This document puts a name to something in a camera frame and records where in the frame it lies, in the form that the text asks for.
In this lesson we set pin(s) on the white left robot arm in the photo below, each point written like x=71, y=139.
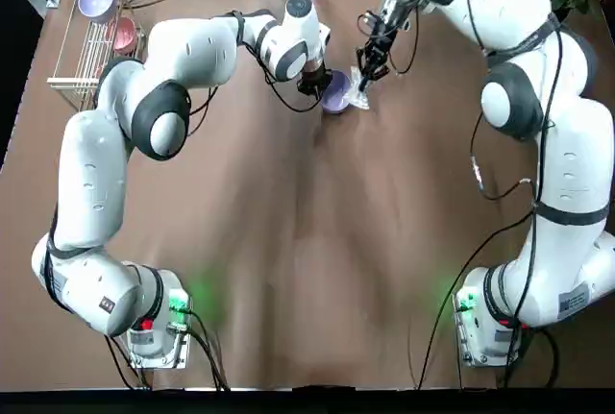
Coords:
x=91, y=183

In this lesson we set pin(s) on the silver sponge cloth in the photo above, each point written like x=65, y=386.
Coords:
x=358, y=98

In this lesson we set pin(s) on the pink plastic bowl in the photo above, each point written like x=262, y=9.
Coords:
x=126, y=37

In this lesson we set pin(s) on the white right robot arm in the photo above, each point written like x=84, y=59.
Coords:
x=576, y=169

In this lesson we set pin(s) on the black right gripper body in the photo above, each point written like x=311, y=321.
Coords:
x=384, y=27

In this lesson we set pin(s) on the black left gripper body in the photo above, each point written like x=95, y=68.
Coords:
x=314, y=82

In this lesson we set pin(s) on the purple plastic bowl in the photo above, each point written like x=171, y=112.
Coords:
x=336, y=97
x=96, y=1

